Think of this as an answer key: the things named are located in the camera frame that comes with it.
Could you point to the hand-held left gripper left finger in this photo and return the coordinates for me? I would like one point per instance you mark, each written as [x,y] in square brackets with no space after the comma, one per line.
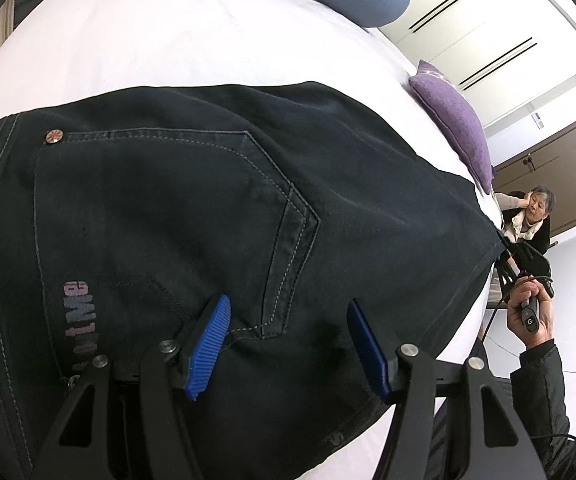
[208,345]

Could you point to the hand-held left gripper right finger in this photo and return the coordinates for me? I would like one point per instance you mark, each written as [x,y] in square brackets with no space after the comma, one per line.
[368,350]

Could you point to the black denim pants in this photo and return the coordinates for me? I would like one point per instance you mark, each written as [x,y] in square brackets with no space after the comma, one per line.
[168,200]

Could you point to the person's right forearm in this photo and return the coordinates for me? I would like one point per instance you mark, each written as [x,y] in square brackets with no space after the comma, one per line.
[543,395]

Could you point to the person's right hand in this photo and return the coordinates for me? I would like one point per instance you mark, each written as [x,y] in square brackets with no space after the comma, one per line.
[545,325]

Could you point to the brown wooden door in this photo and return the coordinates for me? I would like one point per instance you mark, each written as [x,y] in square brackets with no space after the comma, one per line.
[563,170]

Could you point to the purple cushion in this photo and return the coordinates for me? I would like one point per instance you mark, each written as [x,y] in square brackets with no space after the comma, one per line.
[453,115]

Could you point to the white bed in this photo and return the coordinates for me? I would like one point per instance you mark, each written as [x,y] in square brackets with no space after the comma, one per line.
[168,35]

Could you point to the cream wardrobe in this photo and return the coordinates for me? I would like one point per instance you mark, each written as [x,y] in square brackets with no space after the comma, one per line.
[458,5]

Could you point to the wall switch panel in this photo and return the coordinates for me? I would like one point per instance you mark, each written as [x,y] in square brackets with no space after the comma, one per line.
[537,120]

